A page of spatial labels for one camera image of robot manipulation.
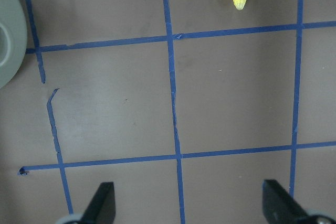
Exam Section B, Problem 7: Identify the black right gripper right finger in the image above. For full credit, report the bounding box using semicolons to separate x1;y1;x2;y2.
262;179;336;224

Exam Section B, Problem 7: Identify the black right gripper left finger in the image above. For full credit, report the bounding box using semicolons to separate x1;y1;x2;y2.
81;182;116;223

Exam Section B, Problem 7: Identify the grey-green cooking pot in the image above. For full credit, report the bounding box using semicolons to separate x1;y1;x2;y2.
1;0;27;87

